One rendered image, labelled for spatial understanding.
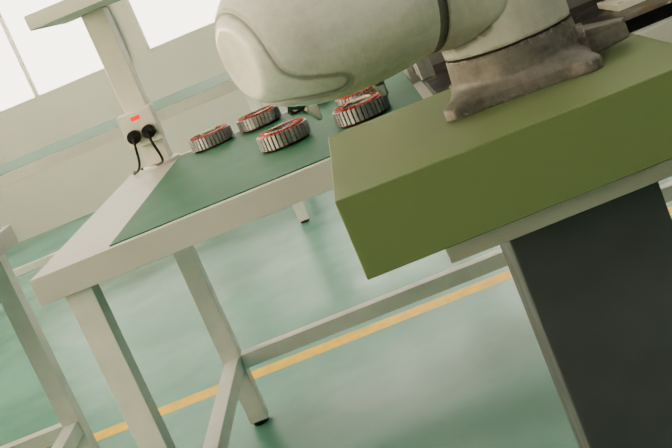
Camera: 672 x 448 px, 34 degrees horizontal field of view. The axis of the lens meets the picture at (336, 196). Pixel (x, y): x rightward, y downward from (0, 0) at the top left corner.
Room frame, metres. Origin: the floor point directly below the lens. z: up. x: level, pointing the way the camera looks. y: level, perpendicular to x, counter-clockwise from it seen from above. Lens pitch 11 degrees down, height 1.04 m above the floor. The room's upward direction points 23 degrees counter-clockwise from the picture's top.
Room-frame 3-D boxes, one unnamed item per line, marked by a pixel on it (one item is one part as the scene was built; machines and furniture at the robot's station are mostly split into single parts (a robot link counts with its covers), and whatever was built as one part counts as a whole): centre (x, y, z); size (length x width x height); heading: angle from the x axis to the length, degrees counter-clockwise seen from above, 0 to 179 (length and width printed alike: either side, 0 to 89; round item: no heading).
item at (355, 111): (2.15, -0.11, 0.77); 0.11 x 0.11 x 0.04
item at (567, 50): (1.28, -0.27, 0.86); 0.22 x 0.18 x 0.06; 76
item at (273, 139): (2.24, 0.05, 0.77); 0.11 x 0.11 x 0.04
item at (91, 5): (2.72, 0.30, 0.98); 0.37 x 0.35 x 0.46; 86
